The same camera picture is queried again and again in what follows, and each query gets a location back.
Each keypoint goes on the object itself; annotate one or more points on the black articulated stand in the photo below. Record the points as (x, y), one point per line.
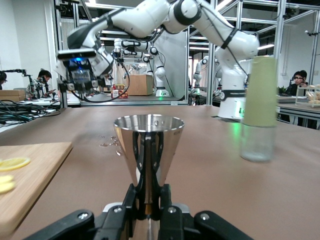
(15, 70)

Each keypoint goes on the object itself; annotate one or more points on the red and white box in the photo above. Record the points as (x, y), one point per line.
(121, 91)

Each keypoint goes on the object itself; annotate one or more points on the person with glasses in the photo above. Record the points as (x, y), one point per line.
(300, 80)

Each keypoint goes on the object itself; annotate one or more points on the clear box with pastries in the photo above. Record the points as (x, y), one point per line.
(312, 97)

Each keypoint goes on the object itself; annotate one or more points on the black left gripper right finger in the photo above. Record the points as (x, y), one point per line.
(175, 225)

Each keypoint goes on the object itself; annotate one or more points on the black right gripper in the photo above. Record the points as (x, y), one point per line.
(102, 63)

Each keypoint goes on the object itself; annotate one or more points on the person with headset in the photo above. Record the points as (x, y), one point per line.
(2, 80)

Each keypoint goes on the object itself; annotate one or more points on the person in patterned shirt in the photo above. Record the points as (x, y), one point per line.
(37, 85)

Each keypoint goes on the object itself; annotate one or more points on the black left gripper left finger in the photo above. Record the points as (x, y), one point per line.
(112, 225)

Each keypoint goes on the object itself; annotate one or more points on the flat cardboard box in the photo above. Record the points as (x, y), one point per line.
(12, 94)

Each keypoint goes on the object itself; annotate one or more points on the bamboo cutting board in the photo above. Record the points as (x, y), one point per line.
(37, 175)

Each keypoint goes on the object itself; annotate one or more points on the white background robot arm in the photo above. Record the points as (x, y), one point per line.
(160, 72)
(198, 72)

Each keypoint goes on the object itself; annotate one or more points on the green potted plant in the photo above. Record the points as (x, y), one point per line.
(282, 91)

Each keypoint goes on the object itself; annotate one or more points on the steel double jigger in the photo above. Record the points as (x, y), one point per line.
(172, 150)

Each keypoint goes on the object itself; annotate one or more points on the green sleeved glass bottle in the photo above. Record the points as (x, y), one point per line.
(260, 100)

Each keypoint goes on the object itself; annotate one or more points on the large cardboard box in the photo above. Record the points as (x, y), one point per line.
(140, 85)

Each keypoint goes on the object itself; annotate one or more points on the aluminium profile frame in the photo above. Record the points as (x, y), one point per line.
(279, 30)

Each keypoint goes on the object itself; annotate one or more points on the brown table cover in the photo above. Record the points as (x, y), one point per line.
(225, 187)

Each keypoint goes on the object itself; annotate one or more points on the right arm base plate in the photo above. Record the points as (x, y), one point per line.
(225, 117)

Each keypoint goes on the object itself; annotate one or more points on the liquid spill puddle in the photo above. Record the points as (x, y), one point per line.
(103, 145)

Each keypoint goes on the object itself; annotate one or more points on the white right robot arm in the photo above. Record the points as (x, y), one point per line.
(150, 17)

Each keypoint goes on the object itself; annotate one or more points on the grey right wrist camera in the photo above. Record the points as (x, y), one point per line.
(75, 54)

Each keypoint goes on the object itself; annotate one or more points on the lemon slice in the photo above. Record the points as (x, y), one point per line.
(15, 163)

